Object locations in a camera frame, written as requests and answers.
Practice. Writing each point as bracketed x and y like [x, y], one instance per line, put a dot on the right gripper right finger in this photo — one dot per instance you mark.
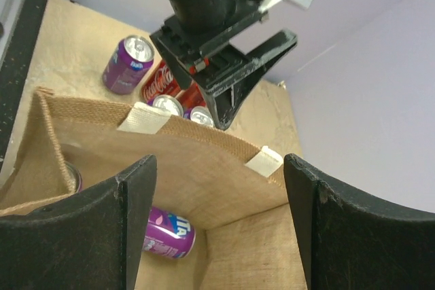
[350, 239]

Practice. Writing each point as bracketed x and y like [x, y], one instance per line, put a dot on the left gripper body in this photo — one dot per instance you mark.
[185, 53]

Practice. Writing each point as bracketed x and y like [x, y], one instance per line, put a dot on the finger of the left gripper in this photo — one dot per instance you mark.
[232, 74]

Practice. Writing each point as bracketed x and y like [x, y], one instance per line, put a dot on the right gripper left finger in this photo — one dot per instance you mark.
[90, 240]

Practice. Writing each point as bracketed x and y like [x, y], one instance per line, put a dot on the red cola can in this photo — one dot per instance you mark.
[160, 82]
[191, 97]

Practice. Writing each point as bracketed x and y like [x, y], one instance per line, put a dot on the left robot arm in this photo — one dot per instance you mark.
[197, 16]

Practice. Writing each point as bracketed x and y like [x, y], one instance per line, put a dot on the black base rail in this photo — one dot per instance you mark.
[16, 63]

